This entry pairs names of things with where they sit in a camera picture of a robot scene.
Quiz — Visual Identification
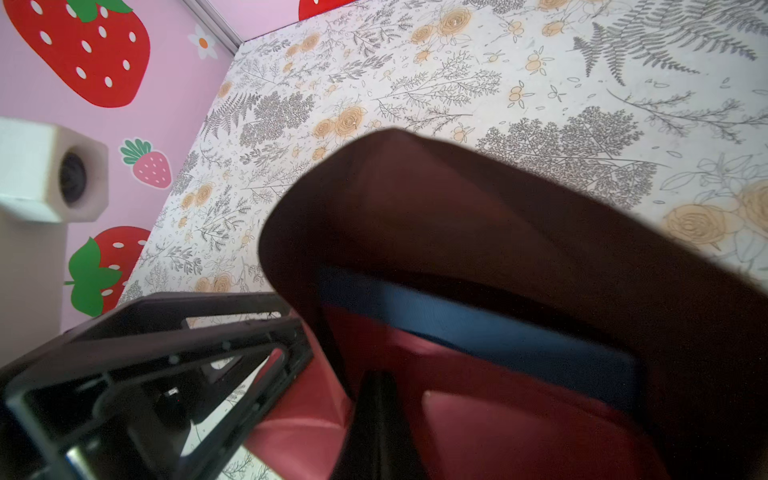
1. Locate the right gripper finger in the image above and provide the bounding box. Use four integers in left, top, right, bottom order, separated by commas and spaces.
331, 371, 428, 480

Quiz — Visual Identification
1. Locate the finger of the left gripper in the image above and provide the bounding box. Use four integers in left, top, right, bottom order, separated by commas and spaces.
1, 293, 313, 479

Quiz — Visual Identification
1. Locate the blue gift box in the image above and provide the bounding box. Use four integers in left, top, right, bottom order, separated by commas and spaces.
317, 267, 642, 414

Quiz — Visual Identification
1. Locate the maroon wrapping paper sheet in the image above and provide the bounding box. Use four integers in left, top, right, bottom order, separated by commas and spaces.
249, 129, 767, 479

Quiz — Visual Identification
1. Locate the floral table mat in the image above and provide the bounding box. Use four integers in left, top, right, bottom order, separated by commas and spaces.
122, 1, 767, 301

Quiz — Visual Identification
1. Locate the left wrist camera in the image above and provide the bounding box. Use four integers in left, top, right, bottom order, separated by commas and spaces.
1, 117, 109, 224

